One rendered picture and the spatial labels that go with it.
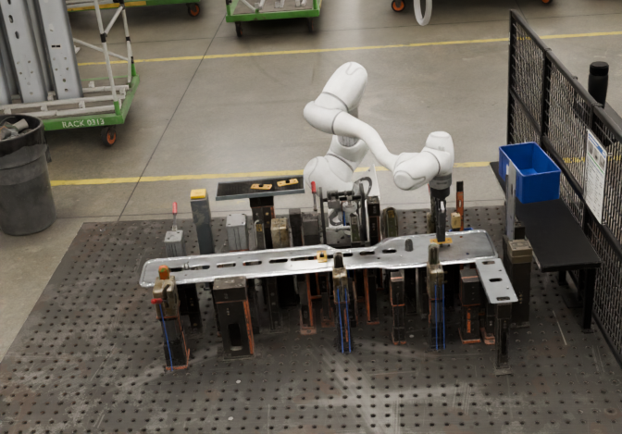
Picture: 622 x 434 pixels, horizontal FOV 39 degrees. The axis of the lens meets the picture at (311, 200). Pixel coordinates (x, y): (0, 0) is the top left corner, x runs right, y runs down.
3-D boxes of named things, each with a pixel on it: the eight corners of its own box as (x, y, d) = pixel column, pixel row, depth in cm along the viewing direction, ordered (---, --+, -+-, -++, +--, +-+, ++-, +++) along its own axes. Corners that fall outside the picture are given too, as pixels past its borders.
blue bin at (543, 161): (521, 204, 361) (522, 176, 355) (497, 173, 388) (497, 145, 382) (560, 198, 362) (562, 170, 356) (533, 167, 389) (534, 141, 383)
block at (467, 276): (459, 346, 335) (459, 284, 322) (454, 328, 345) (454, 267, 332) (484, 343, 335) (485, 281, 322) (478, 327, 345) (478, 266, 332)
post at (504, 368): (495, 376, 318) (497, 310, 305) (489, 357, 328) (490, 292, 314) (513, 374, 318) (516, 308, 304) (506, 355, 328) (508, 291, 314)
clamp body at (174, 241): (173, 317, 367) (159, 243, 351) (176, 302, 377) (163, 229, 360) (196, 316, 367) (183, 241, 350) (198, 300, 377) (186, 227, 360)
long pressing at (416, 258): (136, 291, 334) (136, 289, 333) (144, 261, 353) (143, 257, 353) (500, 260, 332) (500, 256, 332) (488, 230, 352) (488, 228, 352)
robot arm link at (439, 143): (435, 162, 334) (416, 176, 326) (435, 125, 327) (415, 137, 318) (460, 169, 328) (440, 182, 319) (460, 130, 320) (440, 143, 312)
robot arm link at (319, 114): (327, 124, 346) (344, 97, 349) (292, 113, 356) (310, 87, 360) (338, 142, 356) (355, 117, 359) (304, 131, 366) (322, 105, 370)
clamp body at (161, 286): (163, 374, 335) (147, 295, 318) (167, 351, 348) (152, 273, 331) (191, 372, 334) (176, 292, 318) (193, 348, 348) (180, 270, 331)
